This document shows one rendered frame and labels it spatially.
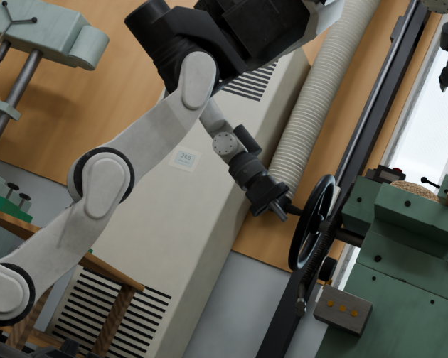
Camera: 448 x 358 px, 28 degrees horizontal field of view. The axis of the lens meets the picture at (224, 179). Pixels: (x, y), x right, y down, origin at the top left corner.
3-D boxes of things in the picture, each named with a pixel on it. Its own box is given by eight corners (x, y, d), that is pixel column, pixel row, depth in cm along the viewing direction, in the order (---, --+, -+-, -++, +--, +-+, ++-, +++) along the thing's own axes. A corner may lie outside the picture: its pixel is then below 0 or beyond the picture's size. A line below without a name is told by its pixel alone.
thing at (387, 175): (362, 189, 254) (370, 172, 255) (399, 203, 251) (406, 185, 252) (361, 175, 241) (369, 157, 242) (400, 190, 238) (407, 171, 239)
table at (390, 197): (346, 245, 274) (353, 228, 275) (441, 283, 266) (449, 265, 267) (336, 189, 217) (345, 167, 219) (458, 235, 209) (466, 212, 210)
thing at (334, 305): (313, 318, 220) (326, 288, 222) (360, 338, 217) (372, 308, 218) (311, 313, 212) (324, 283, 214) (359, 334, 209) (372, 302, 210)
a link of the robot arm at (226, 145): (227, 175, 241) (204, 145, 245) (239, 182, 251) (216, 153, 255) (259, 149, 240) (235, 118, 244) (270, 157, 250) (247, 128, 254)
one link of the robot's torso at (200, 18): (127, 13, 212) (183, -26, 217) (117, 26, 224) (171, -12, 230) (198, 107, 216) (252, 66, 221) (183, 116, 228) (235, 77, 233)
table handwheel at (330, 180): (291, 272, 263) (328, 182, 266) (354, 298, 257) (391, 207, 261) (276, 260, 235) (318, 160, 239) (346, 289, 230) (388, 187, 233)
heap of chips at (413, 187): (385, 194, 225) (391, 180, 226) (439, 214, 221) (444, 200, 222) (385, 183, 217) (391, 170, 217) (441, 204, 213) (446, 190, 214)
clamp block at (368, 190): (347, 217, 253) (359, 190, 255) (392, 235, 250) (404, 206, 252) (345, 203, 239) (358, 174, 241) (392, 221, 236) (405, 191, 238)
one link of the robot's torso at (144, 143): (62, 179, 202) (190, 34, 214) (52, 185, 219) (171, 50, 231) (112, 222, 205) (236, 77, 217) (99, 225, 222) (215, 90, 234)
